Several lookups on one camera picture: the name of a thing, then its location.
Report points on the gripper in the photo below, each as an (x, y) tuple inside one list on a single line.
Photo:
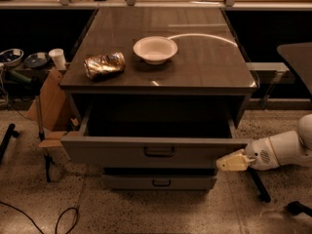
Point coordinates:
[(259, 155)]

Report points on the dark side table top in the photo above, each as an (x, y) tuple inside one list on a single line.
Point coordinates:
[(298, 57)]

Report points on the grey drawer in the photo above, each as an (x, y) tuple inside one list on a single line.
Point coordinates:
[(159, 179), (136, 152)]

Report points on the white bowl on shelf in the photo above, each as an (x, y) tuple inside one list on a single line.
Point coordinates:
[(11, 57)]

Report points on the grey top drawer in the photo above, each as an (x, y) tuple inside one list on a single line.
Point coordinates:
[(136, 152)]

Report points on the white foam cup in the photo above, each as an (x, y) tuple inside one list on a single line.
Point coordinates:
[(57, 56)]

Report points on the crumpled golden chip bag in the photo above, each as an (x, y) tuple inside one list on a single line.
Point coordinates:
[(103, 65)]

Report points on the grey lower drawer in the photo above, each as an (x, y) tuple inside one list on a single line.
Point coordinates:
[(159, 179)]

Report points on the black tripod stand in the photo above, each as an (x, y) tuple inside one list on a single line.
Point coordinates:
[(35, 86)]

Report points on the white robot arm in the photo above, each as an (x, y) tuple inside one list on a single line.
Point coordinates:
[(289, 148)]

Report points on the grey drawer cabinet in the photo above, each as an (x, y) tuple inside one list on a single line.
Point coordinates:
[(208, 59)]

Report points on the white foam bowl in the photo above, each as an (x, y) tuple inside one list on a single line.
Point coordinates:
[(155, 49)]

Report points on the dark blue bowl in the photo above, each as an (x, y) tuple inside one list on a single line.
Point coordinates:
[(37, 60)]

